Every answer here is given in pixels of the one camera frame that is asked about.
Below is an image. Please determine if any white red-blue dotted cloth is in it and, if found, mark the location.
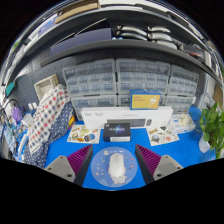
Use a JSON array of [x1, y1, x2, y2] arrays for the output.
[[26, 83, 71, 154]]

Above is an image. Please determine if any white plant pot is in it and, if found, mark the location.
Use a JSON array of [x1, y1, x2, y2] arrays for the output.
[[198, 134, 213, 154]]

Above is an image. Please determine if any white woven basket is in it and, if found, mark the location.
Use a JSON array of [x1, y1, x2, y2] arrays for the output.
[[34, 73, 60, 101]]

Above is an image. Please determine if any yellow and blue box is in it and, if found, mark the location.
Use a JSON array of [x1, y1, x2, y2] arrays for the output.
[[129, 89, 162, 111]]

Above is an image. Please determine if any cream disposable glove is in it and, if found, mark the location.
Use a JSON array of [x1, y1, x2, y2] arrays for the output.
[[179, 114, 194, 127]]

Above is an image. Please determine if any navy polka dot cloth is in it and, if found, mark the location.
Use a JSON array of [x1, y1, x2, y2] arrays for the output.
[[23, 101, 74, 169]]

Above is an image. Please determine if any small black box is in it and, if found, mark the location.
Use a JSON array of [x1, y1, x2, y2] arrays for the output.
[[103, 122, 132, 143]]

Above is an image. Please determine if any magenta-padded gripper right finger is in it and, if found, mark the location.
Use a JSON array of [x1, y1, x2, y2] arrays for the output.
[[134, 143, 184, 185]]

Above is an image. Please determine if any white keyboard packaging box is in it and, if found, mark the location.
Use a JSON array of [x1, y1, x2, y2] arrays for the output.
[[80, 105, 174, 129]]

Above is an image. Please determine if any white and blue glove box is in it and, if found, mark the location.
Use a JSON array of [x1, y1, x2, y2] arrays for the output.
[[171, 113, 197, 135]]

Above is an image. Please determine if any sticker sheet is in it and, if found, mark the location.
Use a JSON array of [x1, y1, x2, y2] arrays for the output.
[[145, 125, 180, 147], [66, 124, 101, 145]]

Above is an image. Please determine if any round blue rabbit-print mouse pad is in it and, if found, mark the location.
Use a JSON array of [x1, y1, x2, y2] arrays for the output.
[[90, 146, 139, 188]]

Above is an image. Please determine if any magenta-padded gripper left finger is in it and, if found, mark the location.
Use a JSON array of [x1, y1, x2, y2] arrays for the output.
[[44, 143, 94, 187]]

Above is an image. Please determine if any grey metal shelf unit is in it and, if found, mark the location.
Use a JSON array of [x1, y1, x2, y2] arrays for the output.
[[0, 0, 224, 89]]

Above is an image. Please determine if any grey computer mouse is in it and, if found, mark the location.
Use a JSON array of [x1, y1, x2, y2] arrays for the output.
[[108, 152, 128, 177]]

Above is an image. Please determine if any green leafy plant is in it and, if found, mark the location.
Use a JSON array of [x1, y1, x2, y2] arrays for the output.
[[194, 101, 224, 159]]

